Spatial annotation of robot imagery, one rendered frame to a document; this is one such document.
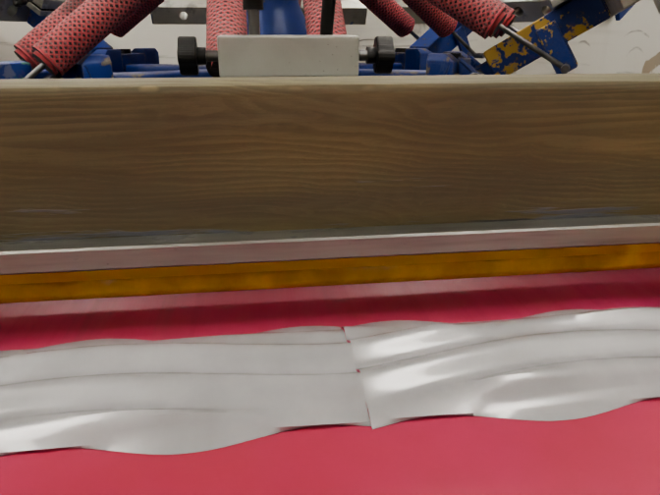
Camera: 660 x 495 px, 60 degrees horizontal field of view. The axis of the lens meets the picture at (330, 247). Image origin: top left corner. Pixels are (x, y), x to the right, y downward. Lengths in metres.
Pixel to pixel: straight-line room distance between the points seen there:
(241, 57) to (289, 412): 0.38
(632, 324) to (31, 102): 0.27
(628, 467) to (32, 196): 0.24
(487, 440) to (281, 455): 0.07
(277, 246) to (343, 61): 0.31
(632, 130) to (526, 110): 0.05
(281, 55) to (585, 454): 0.42
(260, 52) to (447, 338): 0.35
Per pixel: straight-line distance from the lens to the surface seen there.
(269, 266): 0.28
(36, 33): 1.01
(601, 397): 0.23
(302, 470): 0.18
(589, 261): 0.33
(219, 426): 0.20
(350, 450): 0.19
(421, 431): 0.20
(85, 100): 0.26
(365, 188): 0.26
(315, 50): 0.53
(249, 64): 0.53
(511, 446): 0.20
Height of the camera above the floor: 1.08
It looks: 21 degrees down
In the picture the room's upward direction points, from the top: straight up
